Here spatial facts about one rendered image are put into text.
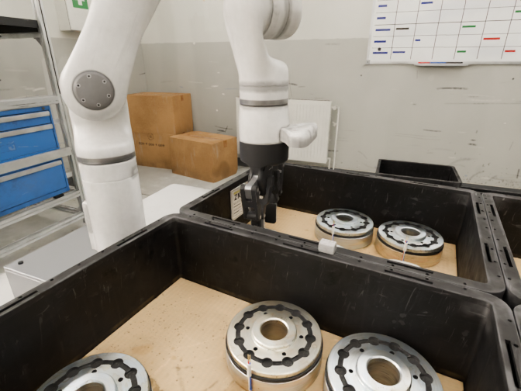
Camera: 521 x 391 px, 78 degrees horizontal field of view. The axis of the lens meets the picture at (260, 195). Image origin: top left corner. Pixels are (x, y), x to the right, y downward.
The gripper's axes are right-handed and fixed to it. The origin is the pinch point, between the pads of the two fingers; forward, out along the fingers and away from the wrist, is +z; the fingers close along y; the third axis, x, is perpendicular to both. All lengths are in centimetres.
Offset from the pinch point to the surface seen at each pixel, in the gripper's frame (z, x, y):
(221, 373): 4.9, 4.2, 24.6
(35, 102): -4, -175, -90
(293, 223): 5.1, 2.3, -10.5
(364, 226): 2.2, 15.6, -8.6
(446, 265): 5.3, 28.9, -5.3
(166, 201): 18, -48, -36
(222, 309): 4.9, -0.1, 16.1
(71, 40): -44, -260, -199
